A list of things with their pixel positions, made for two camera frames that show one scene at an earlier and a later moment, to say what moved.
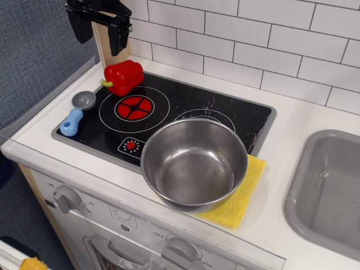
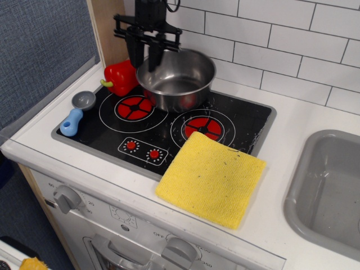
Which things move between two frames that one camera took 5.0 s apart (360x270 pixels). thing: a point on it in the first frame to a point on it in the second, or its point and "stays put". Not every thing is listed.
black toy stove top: [118, 125] stays put
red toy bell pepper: [122, 77] stays put
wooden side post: [102, 35] stays put
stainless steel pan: [193, 164] to [181, 83]
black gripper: [113, 12] to [149, 25]
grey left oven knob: [67, 198] stays put
